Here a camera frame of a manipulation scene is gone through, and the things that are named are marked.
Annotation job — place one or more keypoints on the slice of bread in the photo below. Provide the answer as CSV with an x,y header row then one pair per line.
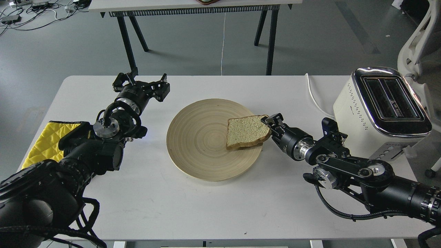
x,y
246,131

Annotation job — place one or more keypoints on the yellow quilted cloth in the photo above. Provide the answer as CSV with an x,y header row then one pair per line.
x,y
47,144

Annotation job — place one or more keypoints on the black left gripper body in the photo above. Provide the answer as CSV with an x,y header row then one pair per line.
x,y
139,93

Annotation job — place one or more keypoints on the round wooden plate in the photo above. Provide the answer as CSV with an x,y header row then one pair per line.
x,y
197,137

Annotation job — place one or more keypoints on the white chrome toaster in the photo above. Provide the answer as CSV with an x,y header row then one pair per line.
x,y
380,113

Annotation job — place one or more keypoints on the white office chair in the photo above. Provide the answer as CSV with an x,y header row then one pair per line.
x,y
419,61

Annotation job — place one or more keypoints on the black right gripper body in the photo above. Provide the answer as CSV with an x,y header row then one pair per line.
x,y
292,141

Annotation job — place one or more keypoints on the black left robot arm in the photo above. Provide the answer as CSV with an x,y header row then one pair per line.
x,y
46,199

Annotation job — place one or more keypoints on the dark object on background table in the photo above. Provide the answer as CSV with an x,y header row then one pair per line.
x,y
207,2

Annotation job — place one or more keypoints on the white background table black legs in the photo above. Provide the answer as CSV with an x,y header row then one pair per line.
x,y
120,9

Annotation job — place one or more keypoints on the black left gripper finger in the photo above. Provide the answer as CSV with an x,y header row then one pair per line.
x,y
159,89
122,80

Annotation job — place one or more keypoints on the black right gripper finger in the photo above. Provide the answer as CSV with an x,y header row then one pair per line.
x,y
275,123

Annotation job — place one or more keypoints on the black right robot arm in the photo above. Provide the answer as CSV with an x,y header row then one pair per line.
x,y
372,182

